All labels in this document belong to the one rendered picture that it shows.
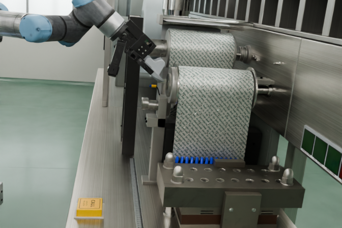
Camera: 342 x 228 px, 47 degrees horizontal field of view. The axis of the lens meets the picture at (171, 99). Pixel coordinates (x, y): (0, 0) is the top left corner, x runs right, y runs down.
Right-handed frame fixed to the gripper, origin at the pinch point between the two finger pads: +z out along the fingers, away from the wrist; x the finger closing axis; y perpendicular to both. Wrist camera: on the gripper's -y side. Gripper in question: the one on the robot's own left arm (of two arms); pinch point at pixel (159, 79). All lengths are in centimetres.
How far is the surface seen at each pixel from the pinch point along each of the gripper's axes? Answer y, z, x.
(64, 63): -130, -7, 548
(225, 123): 5.2, 23.1, -8.3
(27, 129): -164, 5, 309
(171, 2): 25, -7, 64
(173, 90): 1.3, 3.9, -7.7
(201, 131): -1.9, 19.4, -8.3
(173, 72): 5.0, 0.4, -5.2
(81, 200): -39.8, 5.1, -16.6
